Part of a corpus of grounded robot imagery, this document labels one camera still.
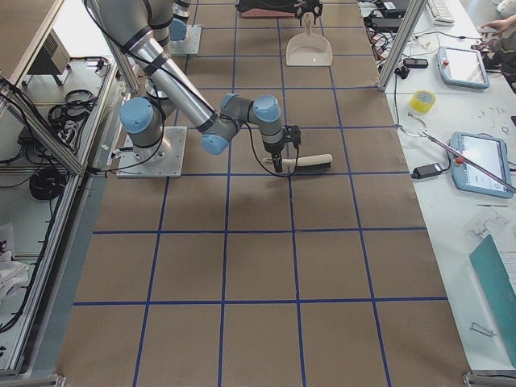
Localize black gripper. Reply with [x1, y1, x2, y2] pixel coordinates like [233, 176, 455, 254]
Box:
[295, 0, 323, 23]
[262, 124, 301, 173]

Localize beige hand brush black bristles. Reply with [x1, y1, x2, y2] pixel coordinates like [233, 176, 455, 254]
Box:
[261, 154, 333, 172]

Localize beige plastic dustpan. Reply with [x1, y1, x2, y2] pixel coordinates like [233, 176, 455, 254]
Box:
[286, 13, 333, 67]

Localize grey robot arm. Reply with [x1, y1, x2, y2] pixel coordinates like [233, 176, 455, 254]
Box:
[156, 1, 323, 56]
[84, 1, 301, 176]

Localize bin with black bag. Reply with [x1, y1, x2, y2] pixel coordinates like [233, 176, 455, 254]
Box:
[235, 0, 302, 18]

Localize yellow tape roll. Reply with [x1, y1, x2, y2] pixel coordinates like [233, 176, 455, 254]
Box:
[409, 89, 436, 114]

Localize black power adapter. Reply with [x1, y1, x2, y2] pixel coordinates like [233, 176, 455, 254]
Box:
[410, 163, 443, 180]

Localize far teach pendant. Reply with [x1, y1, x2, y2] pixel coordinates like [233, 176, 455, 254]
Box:
[436, 46, 490, 89]

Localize teach pendant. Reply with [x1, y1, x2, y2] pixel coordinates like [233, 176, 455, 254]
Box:
[450, 132, 514, 198]
[436, 46, 490, 89]

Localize near teach pendant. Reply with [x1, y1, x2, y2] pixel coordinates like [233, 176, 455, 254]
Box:
[450, 132, 514, 198]

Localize teal folder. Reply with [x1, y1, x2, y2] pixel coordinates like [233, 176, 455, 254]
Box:
[469, 235, 515, 367]

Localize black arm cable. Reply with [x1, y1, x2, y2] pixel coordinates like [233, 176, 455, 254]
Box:
[217, 112, 302, 179]

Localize aluminium frame post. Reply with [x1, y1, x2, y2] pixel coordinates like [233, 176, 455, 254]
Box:
[377, 0, 427, 92]

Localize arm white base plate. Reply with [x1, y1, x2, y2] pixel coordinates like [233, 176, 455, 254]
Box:
[116, 126, 187, 178]
[169, 23, 202, 56]

